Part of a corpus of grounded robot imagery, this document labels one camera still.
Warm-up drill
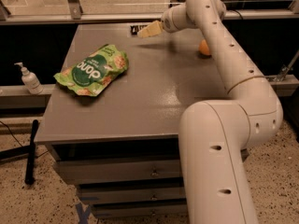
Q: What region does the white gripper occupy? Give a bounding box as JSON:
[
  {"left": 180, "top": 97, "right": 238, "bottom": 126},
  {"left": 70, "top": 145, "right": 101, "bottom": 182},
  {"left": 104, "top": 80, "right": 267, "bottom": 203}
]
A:
[{"left": 137, "top": 4, "right": 196, "bottom": 38}]

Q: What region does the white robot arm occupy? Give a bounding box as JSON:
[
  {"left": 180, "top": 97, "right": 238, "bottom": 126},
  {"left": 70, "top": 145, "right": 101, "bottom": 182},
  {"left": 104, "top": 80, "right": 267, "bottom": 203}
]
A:
[{"left": 138, "top": 0, "right": 283, "bottom": 224}]

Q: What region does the orange fruit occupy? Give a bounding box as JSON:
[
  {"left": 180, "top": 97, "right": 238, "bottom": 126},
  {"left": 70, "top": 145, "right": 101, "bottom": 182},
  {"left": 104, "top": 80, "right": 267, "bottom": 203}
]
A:
[{"left": 199, "top": 39, "right": 210, "bottom": 56}]

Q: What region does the green chip bag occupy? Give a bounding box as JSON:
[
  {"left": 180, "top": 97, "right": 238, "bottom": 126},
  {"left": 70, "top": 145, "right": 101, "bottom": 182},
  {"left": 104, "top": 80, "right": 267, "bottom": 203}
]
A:
[{"left": 54, "top": 44, "right": 129, "bottom": 97}]

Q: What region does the grey drawer cabinet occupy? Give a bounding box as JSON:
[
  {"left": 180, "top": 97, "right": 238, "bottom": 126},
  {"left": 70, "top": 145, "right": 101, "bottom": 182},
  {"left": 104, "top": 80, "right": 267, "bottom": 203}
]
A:
[{"left": 36, "top": 24, "right": 228, "bottom": 208}]

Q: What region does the white pump bottle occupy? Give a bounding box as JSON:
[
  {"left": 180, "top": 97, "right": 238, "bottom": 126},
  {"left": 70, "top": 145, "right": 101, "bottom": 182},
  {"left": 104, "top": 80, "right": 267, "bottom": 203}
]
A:
[{"left": 15, "top": 62, "right": 43, "bottom": 94}]

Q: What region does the top grey drawer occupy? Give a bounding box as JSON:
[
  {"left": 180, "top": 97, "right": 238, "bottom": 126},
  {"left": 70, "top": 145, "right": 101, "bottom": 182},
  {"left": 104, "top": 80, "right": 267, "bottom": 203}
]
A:
[{"left": 54, "top": 156, "right": 181, "bottom": 185}]

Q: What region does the grey drawer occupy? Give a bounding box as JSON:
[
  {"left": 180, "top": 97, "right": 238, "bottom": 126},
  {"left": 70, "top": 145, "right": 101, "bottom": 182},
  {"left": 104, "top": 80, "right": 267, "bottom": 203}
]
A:
[
  {"left": 54, "top": 156, "right": 181, "bottom": 185},
  {"left": 77, "top": 187, "right": 185, "bottom": 204},
  {"left": 92, "top": 203, "right": 187, "bottom": 218}
]

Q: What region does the middle grey drawer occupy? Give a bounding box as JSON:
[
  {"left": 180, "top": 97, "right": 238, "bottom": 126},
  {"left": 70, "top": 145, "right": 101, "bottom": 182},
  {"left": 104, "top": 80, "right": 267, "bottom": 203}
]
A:
[{"left": 77, "top": 187, "right": 185, "bottom": 204}]

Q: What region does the black stand leg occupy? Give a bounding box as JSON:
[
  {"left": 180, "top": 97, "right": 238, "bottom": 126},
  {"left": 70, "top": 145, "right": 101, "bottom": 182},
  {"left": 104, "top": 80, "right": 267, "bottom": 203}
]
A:
[{"left": 0, "top": 119, "right": 39, "bottom": 185}]

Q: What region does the bottom grey drawer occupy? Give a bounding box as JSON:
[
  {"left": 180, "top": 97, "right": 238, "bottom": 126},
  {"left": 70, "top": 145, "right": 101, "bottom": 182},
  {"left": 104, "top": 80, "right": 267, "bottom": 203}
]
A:
[{"left": 92, "top": 203, "right": 187, "bottom": 218}]

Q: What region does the metal railing frame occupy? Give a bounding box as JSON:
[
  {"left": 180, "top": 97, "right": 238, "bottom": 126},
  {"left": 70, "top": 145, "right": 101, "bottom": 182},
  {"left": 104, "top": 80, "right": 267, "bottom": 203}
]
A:
[{"left": 0, "top": 0, "right": 299, "bottom": 24}]

